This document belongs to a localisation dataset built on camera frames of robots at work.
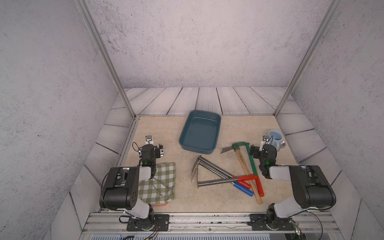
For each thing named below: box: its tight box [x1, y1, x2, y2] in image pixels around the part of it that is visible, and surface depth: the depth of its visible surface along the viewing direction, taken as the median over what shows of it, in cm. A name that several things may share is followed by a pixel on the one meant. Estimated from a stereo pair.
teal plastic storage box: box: [178, 110, 222, 155], surface depth 107 cm
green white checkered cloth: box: [138, 162, 176, 204], surface depth 86 cm
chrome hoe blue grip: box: [191, 160, 254, 197], surface depth 85 cm
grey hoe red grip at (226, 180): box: [197, 174, 258, 187], surface depth 85 cm
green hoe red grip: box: [231, 142, 264, 197], surface depth 95 cm
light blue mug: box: [268, 129, 286, 151], surface depth 101 cm
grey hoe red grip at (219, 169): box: [191, 155, 252, 190], surface depth 91 cm
